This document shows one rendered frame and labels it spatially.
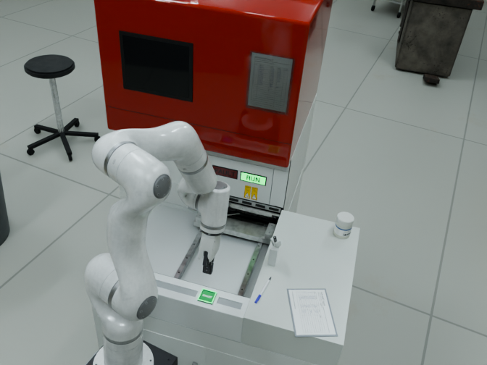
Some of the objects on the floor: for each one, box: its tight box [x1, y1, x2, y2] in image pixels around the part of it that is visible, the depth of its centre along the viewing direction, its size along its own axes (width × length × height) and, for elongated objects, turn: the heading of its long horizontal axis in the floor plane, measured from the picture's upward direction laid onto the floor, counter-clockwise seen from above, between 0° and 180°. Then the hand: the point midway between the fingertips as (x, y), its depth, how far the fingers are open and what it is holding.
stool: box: [24, 54, 101, 161], centre depth 403 cm, size 61×58×73 cm
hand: (208, 267), depth 167 cm, fingers closed
